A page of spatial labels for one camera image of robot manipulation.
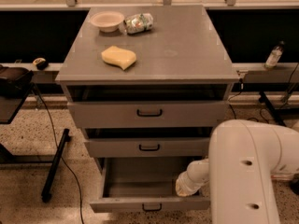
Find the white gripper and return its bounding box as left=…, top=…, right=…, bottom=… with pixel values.
left=175, top=172, right=203, bottom=197

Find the grey bottom drawer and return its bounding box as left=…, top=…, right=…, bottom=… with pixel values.
left=90, top=156, right=210, bottom=213

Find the grey drawer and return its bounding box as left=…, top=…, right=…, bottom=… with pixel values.
left=90, top=156, right=210, bottom=213
left=85, top=137, right=209, bottom=158
left=68, top=101, right=227, bottom=128

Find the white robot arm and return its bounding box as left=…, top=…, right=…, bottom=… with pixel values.
left=176, top=119, right=299, bottom=224

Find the grey middle drawer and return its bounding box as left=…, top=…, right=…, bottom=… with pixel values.
left=85, top=137, right=209, bottom=158

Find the grey drawer cabinet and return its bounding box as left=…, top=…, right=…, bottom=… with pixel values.
left=55, top=5, right=240, bottom=173

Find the grey top drawer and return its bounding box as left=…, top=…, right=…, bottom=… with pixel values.
left=68, top=101, right=227, bottom=128

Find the black wheeled stand leg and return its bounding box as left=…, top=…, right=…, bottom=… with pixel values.
left=259, top=91, right=286, bottom=126

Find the clear plastic bottle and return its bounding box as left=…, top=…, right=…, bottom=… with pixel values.
left=264, top=41, right=285, bottom=69

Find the yellow sponge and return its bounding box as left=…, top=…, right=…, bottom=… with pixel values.
left=101, top=46, right=136, bottom=70

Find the white bowl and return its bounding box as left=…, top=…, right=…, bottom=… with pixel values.
left=90, top=11, right=124, bottom=33

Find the tape measure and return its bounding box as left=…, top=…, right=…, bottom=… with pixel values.
left=33, top=58, right=49, bottom=70

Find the black side table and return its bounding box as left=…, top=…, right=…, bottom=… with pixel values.
left=0, top=82, right=72, bottom=203

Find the black bag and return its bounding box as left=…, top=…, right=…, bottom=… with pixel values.
left=0, top=65, right=34, bottom=98

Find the black power adapter cable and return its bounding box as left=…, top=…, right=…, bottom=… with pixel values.
left=228, top=77, right=271, bottom=124

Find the black floor cable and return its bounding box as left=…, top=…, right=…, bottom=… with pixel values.
left=32, top=85, right=86, bottom=224

